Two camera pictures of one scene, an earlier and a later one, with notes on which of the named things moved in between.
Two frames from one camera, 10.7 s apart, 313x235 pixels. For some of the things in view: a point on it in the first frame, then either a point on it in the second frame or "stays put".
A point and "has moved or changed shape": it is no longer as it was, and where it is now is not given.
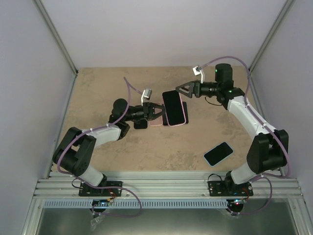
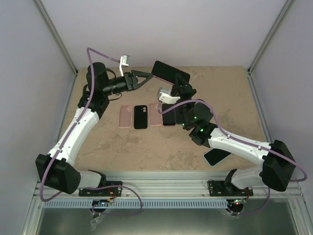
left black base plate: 85,190 stays put
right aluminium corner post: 283,12 stays put
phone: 174,108 → 167,73
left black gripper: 148,112 → 132,81
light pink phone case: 157,122 stays put
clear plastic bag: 96,221 stays put
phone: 186,111 has moved or changed shape
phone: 215,154 stays put
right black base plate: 229,188 stays put
